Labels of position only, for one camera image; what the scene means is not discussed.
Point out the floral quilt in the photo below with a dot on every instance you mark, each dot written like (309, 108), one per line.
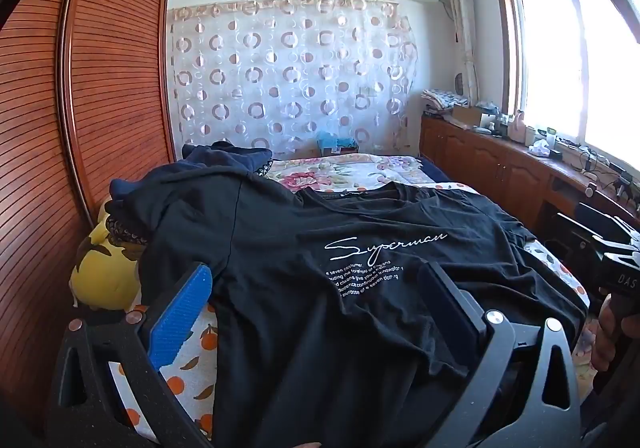
(340, 172)

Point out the pink bottle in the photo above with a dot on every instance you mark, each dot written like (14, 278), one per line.
(517, 127)

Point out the stack of folded cloths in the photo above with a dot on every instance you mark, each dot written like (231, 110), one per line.
(442, 100)

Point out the yellow plush toy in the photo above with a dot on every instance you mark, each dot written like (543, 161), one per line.
(105, 273)

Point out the bed with orange-print sheet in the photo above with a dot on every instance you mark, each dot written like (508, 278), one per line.
(185, 378)

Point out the black printed t-shirt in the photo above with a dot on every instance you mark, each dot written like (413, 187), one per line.
(300, 303)

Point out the blue bag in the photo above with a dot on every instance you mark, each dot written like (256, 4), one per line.
(335, 142)

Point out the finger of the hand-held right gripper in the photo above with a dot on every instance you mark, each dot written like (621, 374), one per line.
(605, 220)
(582, 248)

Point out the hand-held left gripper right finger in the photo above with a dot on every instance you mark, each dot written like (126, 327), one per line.
(452, 308)

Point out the white window curtain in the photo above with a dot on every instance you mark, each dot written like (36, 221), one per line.
(462, 27)

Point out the long wooden cabinet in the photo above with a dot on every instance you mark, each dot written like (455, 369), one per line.
(480, 157)

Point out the dark wall hanging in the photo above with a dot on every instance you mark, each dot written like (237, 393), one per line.
(460, 82)

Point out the cardboard box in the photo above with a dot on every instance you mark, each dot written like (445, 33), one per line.
(470, 116)

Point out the navy blue folded garment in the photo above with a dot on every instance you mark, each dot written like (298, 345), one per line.
(210, 160)

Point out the person's right hand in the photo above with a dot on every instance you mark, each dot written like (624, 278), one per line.
(605, 338)

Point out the navy blue mattress cover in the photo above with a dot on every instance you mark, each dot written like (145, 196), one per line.
(432, 170)

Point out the wooden slatted wardrobe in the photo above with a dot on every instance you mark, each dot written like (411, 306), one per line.
(75, 127)

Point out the circle-patterned sheer curtain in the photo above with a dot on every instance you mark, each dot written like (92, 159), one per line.
(290, 77)

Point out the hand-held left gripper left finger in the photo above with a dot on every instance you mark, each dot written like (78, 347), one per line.
(175, 318)

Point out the wooden-framed window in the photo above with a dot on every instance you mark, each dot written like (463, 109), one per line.
(565, 52)

